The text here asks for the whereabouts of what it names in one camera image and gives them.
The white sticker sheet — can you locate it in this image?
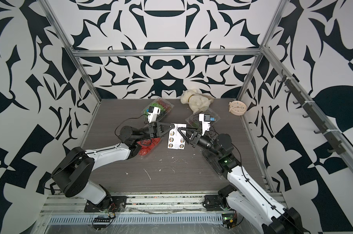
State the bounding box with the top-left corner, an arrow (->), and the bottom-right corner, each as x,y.
168,123 -> 187,150

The strawberry clamshell box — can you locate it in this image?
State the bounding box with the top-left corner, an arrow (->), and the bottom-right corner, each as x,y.
137,138 -> 161,157

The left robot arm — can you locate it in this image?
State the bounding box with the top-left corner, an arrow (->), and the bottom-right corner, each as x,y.
51,122 -> 175,210

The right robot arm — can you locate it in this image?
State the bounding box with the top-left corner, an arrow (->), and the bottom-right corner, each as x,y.
178,127 -> 304,234

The purple grape clamshell box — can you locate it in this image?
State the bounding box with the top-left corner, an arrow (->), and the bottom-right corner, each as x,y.
185,108 -> 221,129

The green and red grape box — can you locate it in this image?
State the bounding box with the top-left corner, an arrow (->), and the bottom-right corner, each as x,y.
142,97 -> 174,121

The avocado clamshell box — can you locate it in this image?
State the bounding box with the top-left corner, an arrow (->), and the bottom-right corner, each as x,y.
202,150 -> 226,176

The cream plush toy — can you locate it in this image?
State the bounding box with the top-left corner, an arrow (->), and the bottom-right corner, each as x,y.
180,89 -> 214,114

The right circuit board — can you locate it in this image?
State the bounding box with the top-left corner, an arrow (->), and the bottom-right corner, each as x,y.
222,213 -> 237,229

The circuit board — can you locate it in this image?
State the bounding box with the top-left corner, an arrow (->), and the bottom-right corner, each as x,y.
222,213 -> 237,229
92,216 -> 113,230

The left circuit board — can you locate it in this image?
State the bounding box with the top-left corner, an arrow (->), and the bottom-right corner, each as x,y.
92,216 -> 113,230

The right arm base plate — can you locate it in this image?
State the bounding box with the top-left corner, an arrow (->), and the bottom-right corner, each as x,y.
202,195 -> 233,212

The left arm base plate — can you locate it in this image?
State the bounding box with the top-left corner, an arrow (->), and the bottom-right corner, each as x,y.
84,196 -> 128,213

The aluminium frame rail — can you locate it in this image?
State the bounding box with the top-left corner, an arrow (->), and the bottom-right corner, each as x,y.
40,191 -> 218,216

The black wall hook rail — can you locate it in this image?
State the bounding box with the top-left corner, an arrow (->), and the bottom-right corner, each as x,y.
279,71 -> 346,155

